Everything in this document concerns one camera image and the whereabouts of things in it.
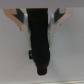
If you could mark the white sliding door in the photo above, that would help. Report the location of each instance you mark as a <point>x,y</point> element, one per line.
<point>68,56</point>

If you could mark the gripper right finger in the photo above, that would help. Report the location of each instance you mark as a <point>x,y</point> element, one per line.
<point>58,17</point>

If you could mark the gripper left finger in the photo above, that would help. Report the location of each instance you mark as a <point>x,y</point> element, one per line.
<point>20,20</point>

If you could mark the white cabinet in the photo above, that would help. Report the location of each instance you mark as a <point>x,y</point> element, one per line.
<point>10,3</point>

